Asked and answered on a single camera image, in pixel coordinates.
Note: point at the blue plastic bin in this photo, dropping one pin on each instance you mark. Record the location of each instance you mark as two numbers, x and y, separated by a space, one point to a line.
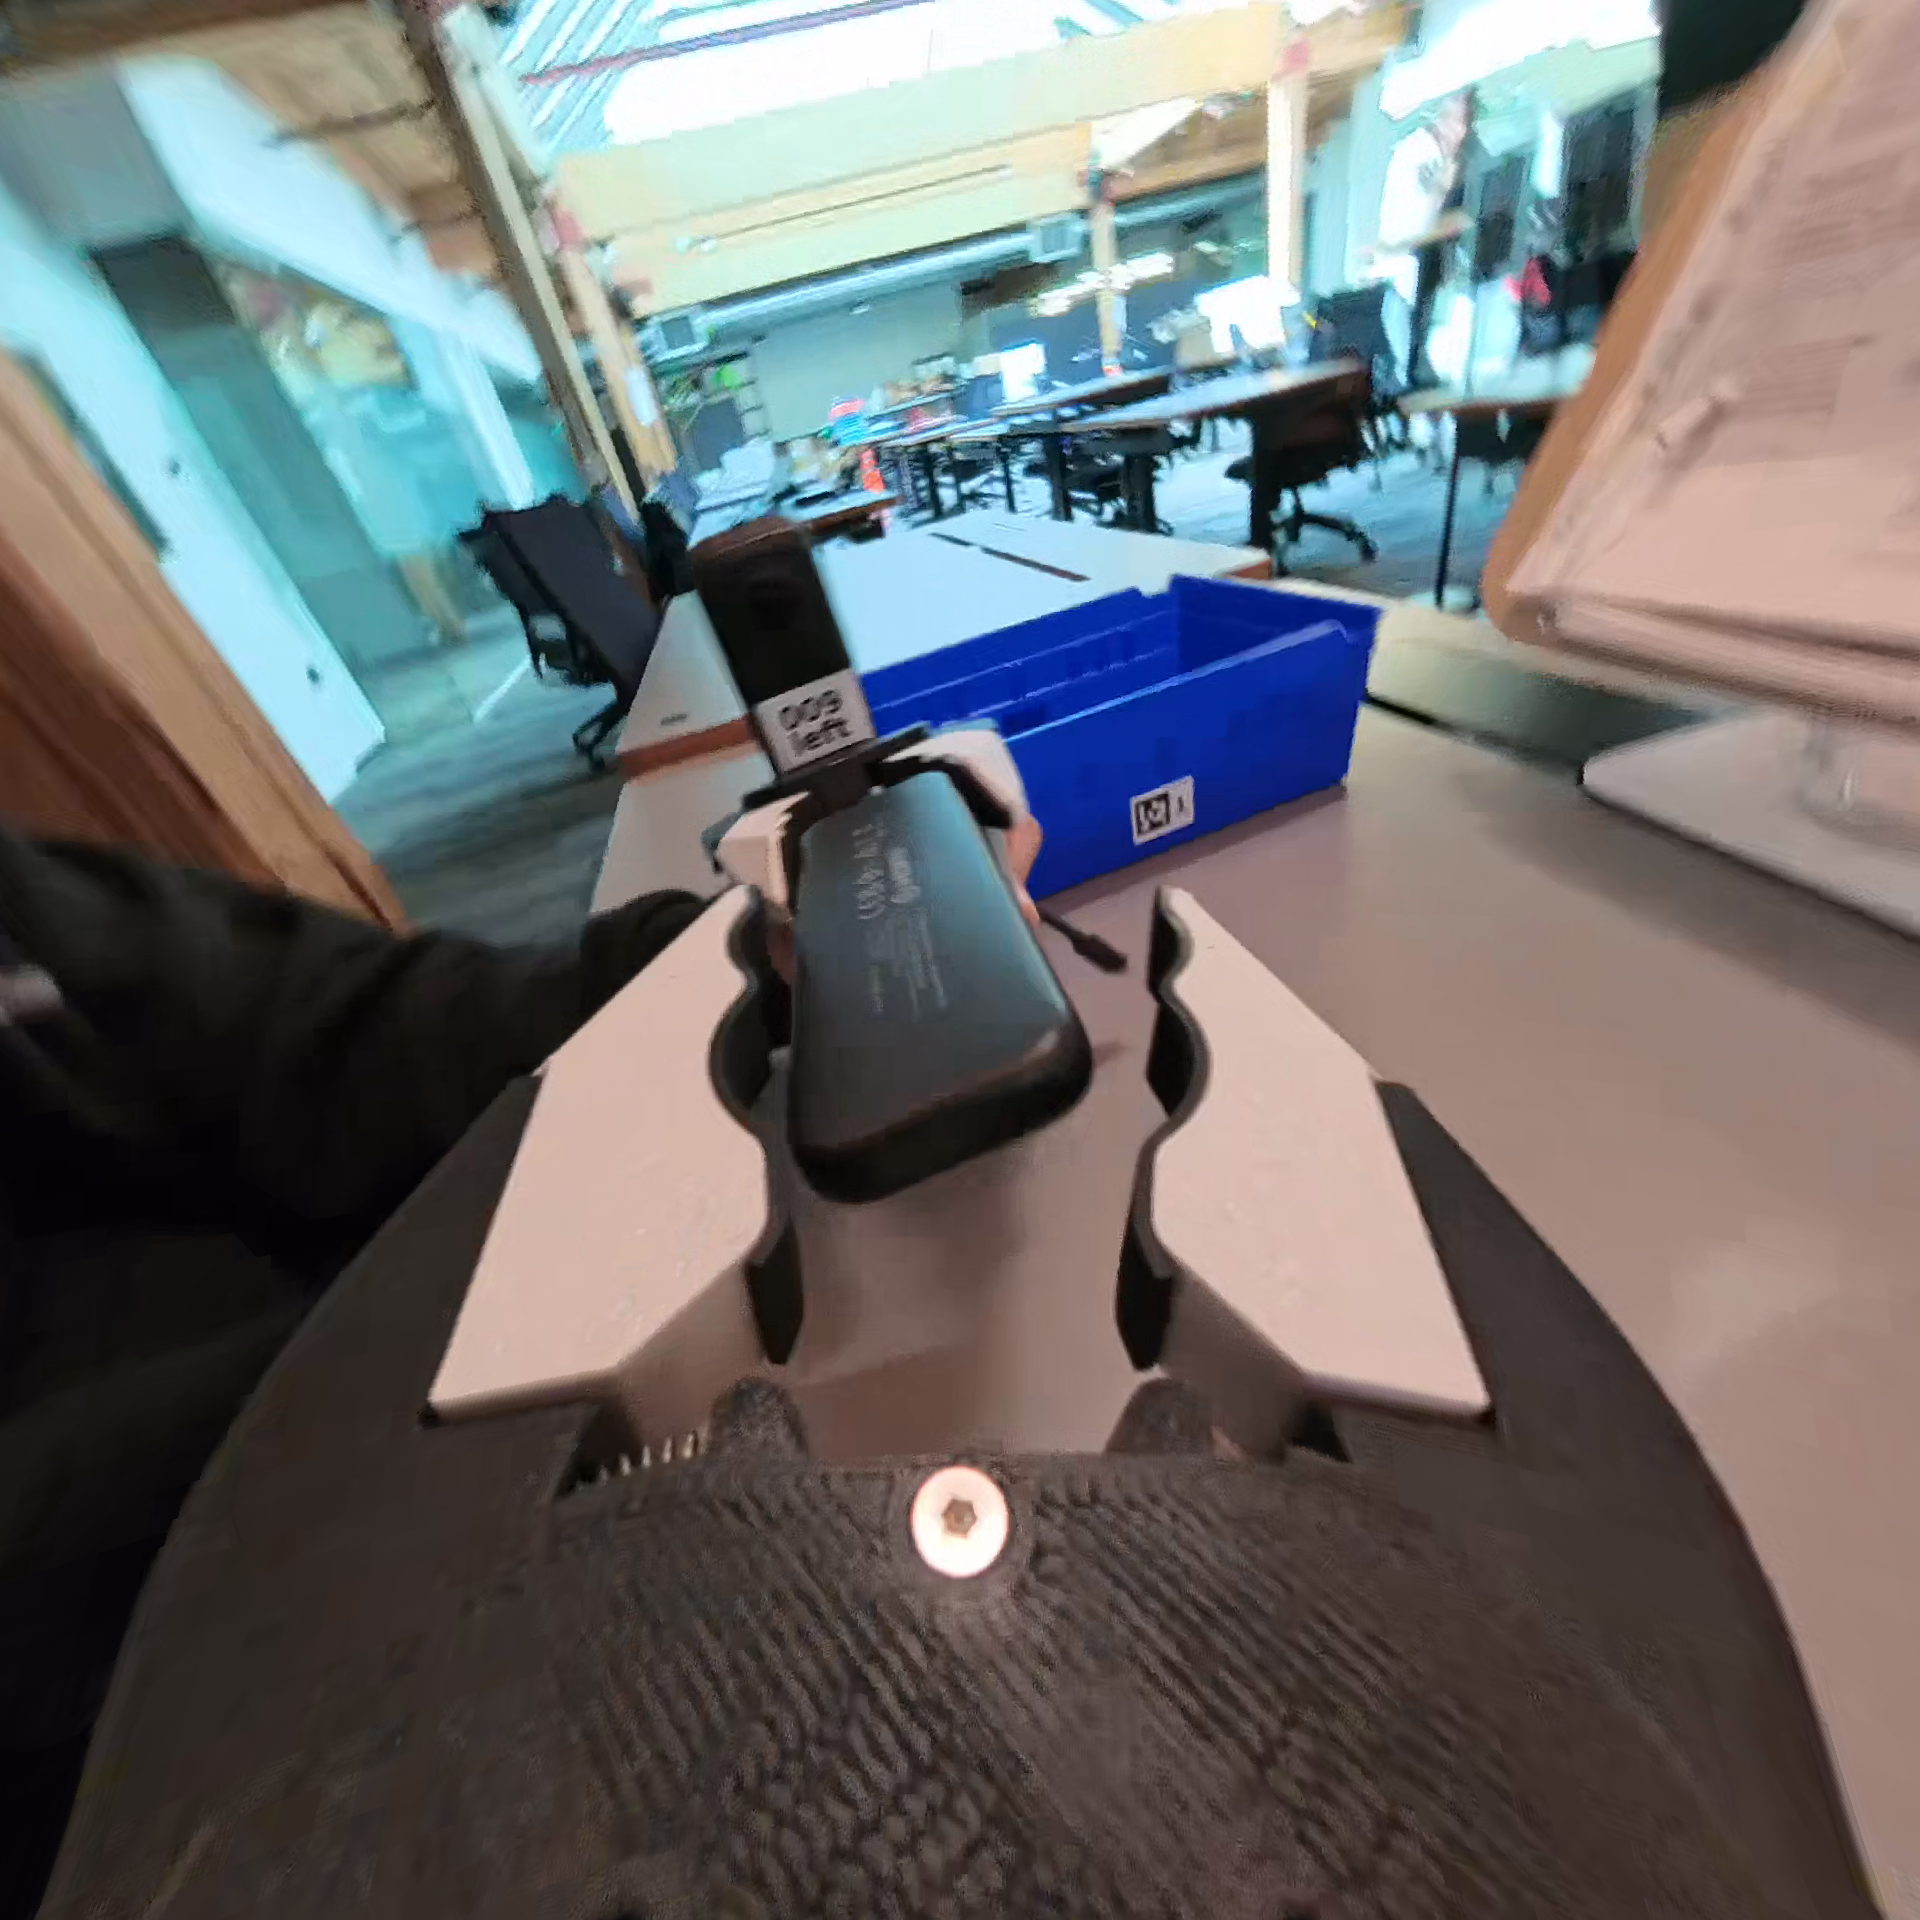
1229 719

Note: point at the tan board with instruction sheets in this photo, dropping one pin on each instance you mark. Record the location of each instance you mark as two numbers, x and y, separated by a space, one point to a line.
1726 377

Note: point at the black rounded usb hub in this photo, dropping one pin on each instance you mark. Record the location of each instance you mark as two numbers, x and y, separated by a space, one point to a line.
930 989

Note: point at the black office chair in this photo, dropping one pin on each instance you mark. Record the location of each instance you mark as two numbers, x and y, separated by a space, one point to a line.
1321 450
579 599

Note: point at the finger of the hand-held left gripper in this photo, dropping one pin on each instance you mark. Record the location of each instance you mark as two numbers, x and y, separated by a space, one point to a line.
991 770
748 846

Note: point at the white stand base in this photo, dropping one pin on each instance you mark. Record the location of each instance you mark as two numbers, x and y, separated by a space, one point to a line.
1726 818

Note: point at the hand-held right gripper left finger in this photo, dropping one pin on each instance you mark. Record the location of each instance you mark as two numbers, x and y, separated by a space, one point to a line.
631 1200

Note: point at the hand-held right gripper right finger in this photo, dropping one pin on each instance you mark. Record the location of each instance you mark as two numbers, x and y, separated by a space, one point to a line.
1305 1200

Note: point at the person's left hand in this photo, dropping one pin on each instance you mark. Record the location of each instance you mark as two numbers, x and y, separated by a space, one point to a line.
1027 856

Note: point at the person's left forearm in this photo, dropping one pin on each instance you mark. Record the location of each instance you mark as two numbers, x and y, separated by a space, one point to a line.
225 1078

